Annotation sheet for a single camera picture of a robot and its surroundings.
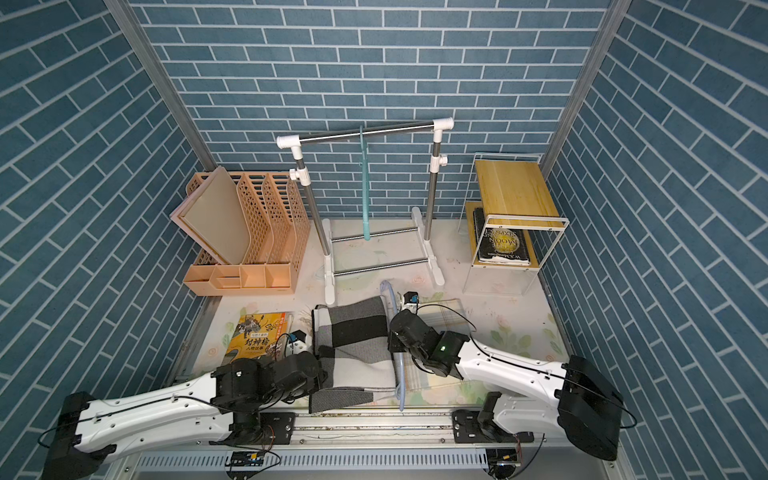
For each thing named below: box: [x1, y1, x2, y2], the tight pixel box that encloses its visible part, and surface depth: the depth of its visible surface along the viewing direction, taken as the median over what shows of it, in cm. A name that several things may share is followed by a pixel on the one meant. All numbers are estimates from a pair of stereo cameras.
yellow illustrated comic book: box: [226, 312, 288, 361], surface depth 90 cm
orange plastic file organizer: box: [183, 168, 311, 294], surface depth 100 cm
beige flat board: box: [169, 166, 252, 265], surface depth 96 cm
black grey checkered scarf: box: [309, 296, 400, 414], surface depth 82 cm
